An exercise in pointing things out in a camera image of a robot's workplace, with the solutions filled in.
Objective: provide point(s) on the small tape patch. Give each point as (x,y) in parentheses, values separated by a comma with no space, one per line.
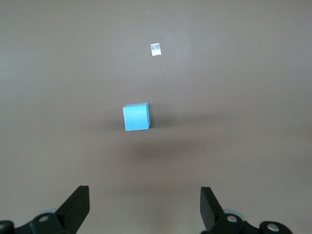
(156,50)

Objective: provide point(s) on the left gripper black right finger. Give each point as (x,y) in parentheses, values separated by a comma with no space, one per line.
(210,209)

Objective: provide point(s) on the blue cube block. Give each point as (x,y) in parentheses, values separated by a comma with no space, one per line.
(135,118)

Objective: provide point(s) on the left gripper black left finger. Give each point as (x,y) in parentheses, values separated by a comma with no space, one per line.
(75,207)

